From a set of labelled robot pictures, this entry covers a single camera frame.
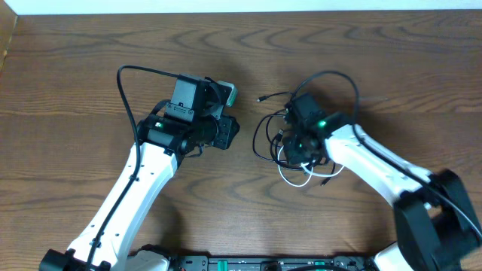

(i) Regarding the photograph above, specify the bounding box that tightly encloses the white usb cable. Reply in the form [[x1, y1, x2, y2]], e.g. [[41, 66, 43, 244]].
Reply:
[[276, 145, 346, 188]]

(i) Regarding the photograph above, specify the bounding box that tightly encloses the black usb cable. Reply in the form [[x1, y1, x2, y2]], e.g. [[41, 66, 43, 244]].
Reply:
[[252, 91, 337, 187]]

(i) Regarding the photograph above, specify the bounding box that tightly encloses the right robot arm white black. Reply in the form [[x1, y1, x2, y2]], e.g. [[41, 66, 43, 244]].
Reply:
[[282, 94, 481, 270]]

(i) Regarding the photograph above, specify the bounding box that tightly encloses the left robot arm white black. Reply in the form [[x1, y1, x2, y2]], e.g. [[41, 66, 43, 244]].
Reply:
[[39, 75, 239, 270]]

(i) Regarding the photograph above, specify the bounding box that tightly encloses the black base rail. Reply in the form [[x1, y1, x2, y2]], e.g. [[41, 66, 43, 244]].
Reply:
[[168, 255, 377, 271]]

